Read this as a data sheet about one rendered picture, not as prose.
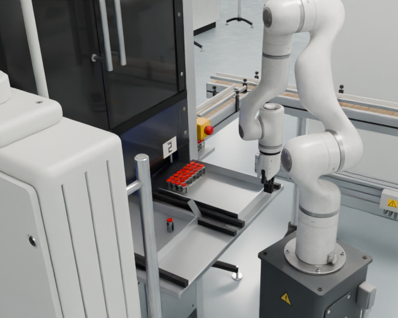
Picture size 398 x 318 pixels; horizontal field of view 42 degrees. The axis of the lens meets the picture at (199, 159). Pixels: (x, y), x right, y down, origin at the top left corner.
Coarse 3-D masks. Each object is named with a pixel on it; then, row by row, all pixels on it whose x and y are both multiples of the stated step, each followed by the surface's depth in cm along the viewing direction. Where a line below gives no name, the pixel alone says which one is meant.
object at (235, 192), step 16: (208, 176) 203; (224, 176) 203; (240, 176) 199; (256, 176) 195; (160, 192) 190; (192, 192) 193; (208, 192) 192; (224, 192) 192; (240, 192) 192; (256, 192) 191; (208, 208) 180; (224, 208) 182; (240, 208) 182
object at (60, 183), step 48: (0, 144) 78; (48, 144) 79; (96, 144) 79; (0, 192) 78; (48, 192) 73; (96, 192) 81; (0, 240) 85; (48, 240) 77; (96, 240) 84; (0, 288) 93; (48, 288) 81; (96, 288) 87
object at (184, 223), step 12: (132, 204) 187; (156, 204) 181; (132, 216) 180; (156, 216) 179; (168, 216) 179; (180, 216) 177; (192, 216) 174; (132, 228) 173; (156, 228) 173; (180, 228) 172; (192, 228) 172; (156, 240) 167; (168, 240) 167; (180, 240) 167
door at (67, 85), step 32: (0, 0) 121; (32, 0) 129; (64, 0) 138; (0, 32) 123; (64, 32) 140; (96, 32) 150; (0, 64) 126; (64, 64) 143; (96, 64) 154; (64, 96) 146; (96, 96) 157
